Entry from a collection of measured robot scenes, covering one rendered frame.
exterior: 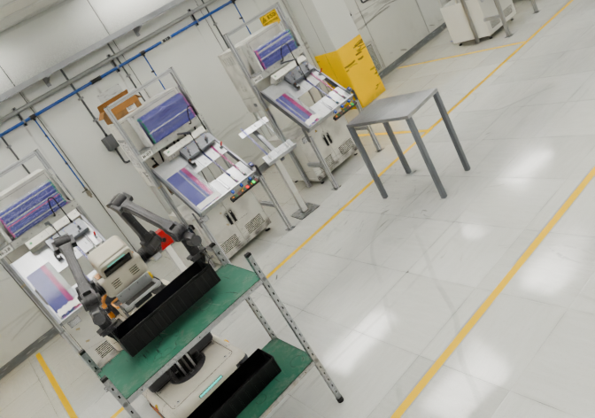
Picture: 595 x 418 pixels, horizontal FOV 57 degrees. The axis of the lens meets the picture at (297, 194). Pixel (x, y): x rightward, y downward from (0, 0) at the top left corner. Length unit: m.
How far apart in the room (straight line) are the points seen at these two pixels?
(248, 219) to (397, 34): 4.80
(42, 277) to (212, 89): 3.45
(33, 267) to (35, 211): 0.47
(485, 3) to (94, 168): 5.57
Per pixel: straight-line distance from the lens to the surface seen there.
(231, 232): 5.55
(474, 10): 8.35
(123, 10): 7.07
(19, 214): 5.10
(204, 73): 7.29
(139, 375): 2.82
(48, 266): 5.06
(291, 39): 6.19
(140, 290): 3.41
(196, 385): 3.77
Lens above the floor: 2.22
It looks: 21 degrees down
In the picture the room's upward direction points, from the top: 30 degrees counter-clockwise
